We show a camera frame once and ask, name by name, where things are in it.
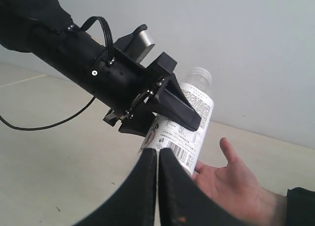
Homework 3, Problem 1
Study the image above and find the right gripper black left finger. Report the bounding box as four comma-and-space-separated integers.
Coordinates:
76, 149, 157, 226

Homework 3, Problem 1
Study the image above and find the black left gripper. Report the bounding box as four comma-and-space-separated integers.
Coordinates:
103, 53, 201, 137

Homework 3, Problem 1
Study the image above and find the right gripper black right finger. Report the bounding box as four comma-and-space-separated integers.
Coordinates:
158, 148, 244, 226

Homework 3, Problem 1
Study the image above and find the floral label bottle white cap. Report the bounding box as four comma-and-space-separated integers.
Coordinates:
139, 67, 214, 176

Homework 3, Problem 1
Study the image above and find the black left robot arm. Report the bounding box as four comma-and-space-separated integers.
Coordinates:
0, 0, 201, 136

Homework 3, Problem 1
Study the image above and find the black sleeved forearm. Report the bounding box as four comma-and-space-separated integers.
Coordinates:
285, 187, 315, 226

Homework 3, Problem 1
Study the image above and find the person's open bare hand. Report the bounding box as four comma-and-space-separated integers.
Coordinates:
192, 137, 287, 226

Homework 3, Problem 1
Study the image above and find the black wrist camera silver lens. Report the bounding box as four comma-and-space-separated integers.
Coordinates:
114, 24, 155, 64

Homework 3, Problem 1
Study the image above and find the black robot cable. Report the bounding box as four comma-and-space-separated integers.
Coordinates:
0, 16, 114, 131

